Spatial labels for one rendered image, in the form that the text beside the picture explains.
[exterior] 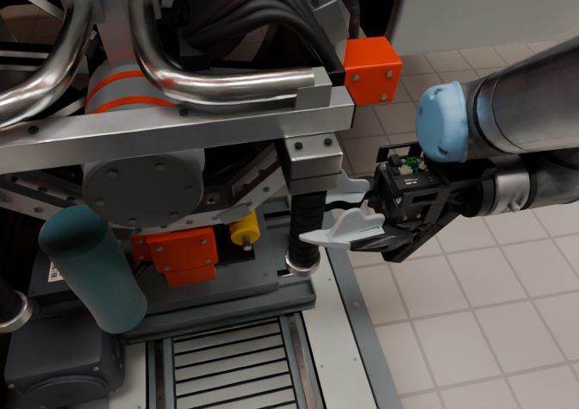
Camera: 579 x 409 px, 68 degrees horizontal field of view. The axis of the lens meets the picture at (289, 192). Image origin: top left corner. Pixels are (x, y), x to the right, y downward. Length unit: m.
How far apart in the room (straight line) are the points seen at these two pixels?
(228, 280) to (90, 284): 0.52
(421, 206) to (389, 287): 0.97
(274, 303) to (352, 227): 0.73
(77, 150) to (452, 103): 0.32
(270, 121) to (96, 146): 0.15
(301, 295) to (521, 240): 0.84
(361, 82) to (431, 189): 0.24
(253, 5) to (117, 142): 0.17
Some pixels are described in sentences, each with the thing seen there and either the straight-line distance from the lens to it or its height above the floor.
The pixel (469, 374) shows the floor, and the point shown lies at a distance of 1.39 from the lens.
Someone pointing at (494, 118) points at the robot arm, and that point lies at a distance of 0.38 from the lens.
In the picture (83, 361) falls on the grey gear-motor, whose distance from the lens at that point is 0.93.
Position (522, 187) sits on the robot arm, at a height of 0.87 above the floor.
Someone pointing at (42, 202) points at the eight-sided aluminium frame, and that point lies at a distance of 0.75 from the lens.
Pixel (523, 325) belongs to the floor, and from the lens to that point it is 1.52.
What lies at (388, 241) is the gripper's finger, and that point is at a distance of 0.47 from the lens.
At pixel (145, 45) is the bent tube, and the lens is 0.42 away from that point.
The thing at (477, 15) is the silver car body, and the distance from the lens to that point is 0.96.
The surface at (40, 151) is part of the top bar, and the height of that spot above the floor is 0.97.
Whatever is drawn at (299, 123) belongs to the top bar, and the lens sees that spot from 0.39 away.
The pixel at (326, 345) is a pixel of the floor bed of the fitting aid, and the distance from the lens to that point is 1.23.
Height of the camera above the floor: 1.22
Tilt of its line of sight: 50 degrees down
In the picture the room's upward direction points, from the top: 3 degrees clockwise
